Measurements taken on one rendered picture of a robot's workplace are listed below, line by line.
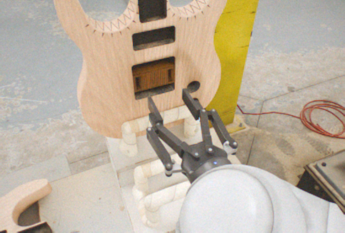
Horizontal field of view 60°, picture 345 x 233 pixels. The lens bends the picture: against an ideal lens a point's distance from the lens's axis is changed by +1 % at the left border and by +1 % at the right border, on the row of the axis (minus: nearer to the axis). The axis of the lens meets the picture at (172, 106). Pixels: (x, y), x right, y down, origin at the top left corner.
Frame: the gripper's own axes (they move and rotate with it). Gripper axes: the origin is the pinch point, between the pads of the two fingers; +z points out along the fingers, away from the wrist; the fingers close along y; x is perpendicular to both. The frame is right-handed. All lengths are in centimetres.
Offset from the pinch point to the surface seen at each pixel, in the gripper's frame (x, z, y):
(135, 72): 1.8, 11.3, -4.1
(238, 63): -69, 89, 82
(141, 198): -25.7, -2.7, -8.9
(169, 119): -11.2, 6.9, 2.1
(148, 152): -21.3, 6.6, -3.7
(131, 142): -15.5, 6.8, -7.8
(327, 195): -111, 8, 99
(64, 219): -38.8, 6.3, -29.2
